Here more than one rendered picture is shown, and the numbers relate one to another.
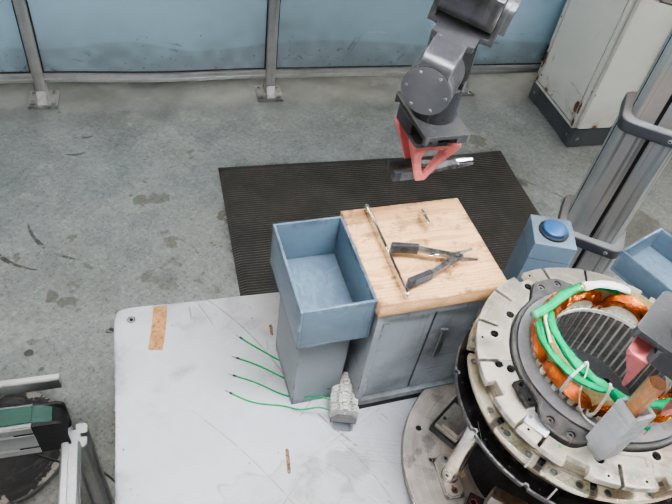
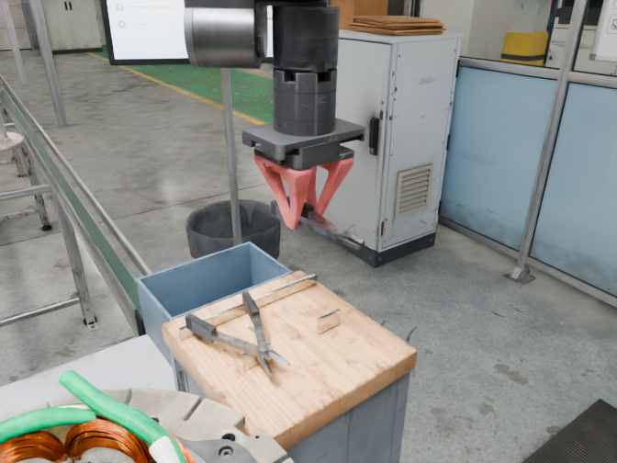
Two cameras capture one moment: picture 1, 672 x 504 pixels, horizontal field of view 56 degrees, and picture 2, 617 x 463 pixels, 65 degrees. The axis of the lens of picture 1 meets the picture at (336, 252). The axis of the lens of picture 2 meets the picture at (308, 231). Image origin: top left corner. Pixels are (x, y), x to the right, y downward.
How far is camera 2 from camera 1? 86 cm
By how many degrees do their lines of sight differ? 62
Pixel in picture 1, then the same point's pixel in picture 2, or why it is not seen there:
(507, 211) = not seen: outside the picture
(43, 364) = not seen: hidden behind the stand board
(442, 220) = (353, 344)
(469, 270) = (266, 389)
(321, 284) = not seen: hidden behind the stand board
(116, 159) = (520, 334)
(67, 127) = (513, 298)
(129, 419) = (142, 342)
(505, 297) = (194, 414)
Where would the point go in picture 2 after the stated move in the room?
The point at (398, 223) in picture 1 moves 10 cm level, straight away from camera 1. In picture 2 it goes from (313, 310) to (398, 304)
